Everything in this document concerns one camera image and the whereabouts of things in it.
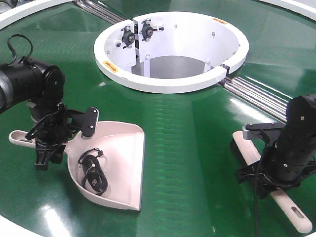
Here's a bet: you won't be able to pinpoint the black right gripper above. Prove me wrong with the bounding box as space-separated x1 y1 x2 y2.
236 160 316 199

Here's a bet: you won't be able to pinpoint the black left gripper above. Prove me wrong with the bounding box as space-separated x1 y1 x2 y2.
26 103 85 171

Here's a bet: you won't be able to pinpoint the pink hand broom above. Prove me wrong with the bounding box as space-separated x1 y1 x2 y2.
233 131 313 234

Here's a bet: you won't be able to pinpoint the black cable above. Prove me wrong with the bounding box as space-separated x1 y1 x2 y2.
78 147 109 197

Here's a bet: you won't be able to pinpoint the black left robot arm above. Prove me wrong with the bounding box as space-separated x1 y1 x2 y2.
0 40 85 170

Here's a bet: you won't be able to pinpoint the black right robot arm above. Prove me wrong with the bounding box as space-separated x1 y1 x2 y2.
236 94 316 198

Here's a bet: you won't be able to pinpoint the chrome conveyor rollers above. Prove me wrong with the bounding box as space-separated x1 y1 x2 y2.
218 77 292 122

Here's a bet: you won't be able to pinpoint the white outer conveyor rim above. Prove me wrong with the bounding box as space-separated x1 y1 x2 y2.
0 0 316 30

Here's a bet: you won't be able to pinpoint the yellow warning sticker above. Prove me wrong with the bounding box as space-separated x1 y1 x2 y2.
103 61 119 73

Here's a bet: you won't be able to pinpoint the left black bearing block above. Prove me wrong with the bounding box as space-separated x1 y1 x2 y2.
116 25 135 49

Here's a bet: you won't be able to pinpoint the black bearing block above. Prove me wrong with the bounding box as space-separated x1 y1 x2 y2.
116 25 135 49
141 19 164 41

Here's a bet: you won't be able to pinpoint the right black bearing block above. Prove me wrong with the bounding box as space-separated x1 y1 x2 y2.
141 19 164 41

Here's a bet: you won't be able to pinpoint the orange warning sticker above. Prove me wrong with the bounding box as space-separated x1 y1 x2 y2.
212 17 227 24

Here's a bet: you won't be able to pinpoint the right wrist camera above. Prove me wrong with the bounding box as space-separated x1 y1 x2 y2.
242 122 285 141

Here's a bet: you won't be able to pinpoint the white inner conveyor ring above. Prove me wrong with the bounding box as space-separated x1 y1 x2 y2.
93 11 249 94

